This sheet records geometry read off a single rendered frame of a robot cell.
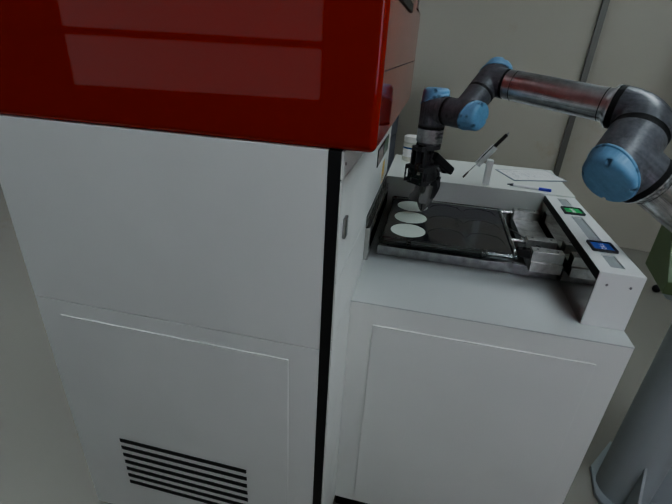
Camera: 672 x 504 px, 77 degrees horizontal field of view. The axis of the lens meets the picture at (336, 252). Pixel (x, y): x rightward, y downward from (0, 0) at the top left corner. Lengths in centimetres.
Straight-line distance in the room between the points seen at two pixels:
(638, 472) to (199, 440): 137
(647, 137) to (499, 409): 69
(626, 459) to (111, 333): 159
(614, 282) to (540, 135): 283
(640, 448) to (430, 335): 91
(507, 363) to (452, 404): 19
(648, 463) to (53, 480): 195
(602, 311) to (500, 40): 293
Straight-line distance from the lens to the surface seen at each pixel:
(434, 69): 385
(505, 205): 156
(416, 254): 124
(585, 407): 121
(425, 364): 110
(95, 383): 125
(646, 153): 106
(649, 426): 170
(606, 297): 111
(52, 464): 193
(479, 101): 121
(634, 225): 413
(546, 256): 124
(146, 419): 124
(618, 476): 185
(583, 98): 117
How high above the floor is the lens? 137
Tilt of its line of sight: 26 degrees down
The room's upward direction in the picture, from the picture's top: 3 degrees clockwise
